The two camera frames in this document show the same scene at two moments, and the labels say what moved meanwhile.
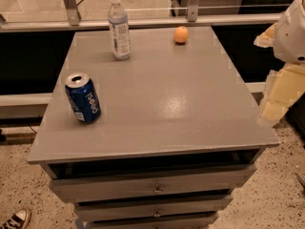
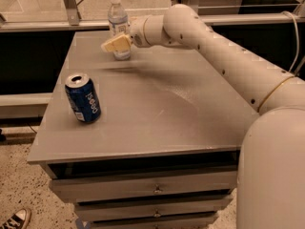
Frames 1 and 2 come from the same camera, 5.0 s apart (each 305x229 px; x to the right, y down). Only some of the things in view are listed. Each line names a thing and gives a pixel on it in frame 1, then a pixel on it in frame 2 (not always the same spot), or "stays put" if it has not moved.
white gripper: x=292 y=35 -> x=136 y=31
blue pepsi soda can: x=83 y=95 stays put
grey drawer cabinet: x=178 y=134 stays put
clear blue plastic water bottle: x=119 y=29 stays put
